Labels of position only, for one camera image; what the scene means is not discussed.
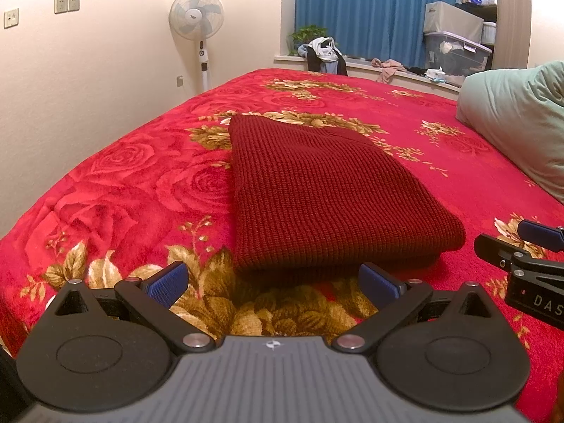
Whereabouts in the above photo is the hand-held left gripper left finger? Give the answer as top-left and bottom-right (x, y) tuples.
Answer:
(55, 261), (214, 355)

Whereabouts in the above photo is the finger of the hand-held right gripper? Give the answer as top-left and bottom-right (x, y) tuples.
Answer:
(517, 219), (564, 253)
(473, 233), (564, 274)

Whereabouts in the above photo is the dark red knitted sweater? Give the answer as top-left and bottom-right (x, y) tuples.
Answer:
(228, 114), (467, 285)

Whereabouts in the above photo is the wooden shelf unit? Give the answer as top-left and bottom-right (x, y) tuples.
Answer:
(462, 0), (529, 71)

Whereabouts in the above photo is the red floral blanket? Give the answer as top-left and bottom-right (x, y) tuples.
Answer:
(0, 68), (564, 423)

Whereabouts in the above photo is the green potted plant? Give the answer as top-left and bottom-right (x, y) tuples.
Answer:
(287, 25), (329, 56)

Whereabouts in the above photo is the clear plastic storage box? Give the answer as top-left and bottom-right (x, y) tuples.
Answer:
(424, 31), (493, 75)

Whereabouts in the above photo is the white standing fan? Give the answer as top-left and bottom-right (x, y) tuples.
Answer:
(168, 0), (225, 95)

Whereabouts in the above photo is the grey fabric box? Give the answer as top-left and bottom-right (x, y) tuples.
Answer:
(424, 1), (484, 45)

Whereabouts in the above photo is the blue curtain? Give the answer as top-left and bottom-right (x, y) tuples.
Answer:
(295, 0), (470, 69)

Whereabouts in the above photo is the pile of clothes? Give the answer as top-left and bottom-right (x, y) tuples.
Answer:
(300, 36), (349, 76)

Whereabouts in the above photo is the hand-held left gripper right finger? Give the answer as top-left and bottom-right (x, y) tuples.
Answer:
(332, 263), (493, 354)

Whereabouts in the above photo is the pink cloth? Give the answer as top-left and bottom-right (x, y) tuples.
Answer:
(371, 58), (406, 84)

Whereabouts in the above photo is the pale green pillow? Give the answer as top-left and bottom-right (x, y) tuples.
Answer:
(456, 61), (564, 206)

